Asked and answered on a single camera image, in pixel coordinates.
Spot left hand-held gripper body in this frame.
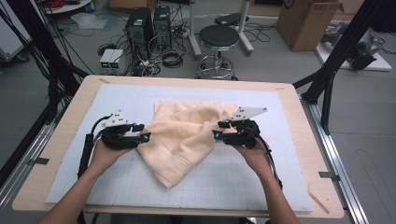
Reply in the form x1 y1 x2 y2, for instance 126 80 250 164
100 109 142 151

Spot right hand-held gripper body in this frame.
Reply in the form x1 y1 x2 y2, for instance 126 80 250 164
221 106 268 150

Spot cream towel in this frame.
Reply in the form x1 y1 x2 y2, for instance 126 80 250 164
135 101 240 189

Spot person's left hand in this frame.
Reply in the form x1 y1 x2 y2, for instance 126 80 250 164
89 139 135 175

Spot person's right hand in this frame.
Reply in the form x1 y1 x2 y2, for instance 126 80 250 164
233 143 276 180

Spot white foam grid mat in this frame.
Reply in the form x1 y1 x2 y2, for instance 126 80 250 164
45 83 314 214

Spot white power supply unit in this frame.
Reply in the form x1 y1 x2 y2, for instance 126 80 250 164
99 49 116 71
109 49 125 71

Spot grey metal clip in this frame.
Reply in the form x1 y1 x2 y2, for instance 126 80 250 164
26 157 50 166
318 171 341 182

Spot black round stool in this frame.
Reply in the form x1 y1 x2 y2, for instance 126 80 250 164
195 24 241 81

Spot white stand leg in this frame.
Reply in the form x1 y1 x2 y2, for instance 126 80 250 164
188 0 204 60
237 0 255 56

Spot thin wooden stick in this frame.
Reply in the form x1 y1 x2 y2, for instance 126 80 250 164
307 189 331 215

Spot large black computer tower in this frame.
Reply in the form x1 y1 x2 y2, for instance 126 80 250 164
125 7 154 60

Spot slim black computer tower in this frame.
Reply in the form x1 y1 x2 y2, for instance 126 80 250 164
153 5 173 50

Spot black flat case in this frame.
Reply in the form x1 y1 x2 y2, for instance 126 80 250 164
214 12 250 27

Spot clear plastic bag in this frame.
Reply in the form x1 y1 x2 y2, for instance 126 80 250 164
70 12 108 31

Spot brown cardboard box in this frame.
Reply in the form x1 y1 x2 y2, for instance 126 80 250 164
276 0 344 52

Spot round white table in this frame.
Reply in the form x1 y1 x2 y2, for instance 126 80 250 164
41 0 94 15

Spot black machine part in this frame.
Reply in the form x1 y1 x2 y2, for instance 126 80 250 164
346 43 377 71

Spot white cabinet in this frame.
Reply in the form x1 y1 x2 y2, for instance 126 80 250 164
0 0 32 62

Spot white board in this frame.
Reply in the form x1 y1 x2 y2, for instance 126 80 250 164
315 40 393 72

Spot tangle of cables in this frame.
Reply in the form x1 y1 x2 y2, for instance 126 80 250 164
134 57 163 77

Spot coil of black cable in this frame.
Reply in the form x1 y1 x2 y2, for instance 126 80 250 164
162 49 185 69

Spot small black cable coil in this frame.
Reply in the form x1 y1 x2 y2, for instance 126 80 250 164
97 43 117 57

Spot aluminium rail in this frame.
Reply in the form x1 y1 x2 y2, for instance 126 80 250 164
0 102 64 209
300 94 370 224

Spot black metal frame post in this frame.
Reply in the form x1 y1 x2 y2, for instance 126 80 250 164
292 0 387 135

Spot black frame post with cables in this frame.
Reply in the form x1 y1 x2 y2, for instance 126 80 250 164
0 0 92 125

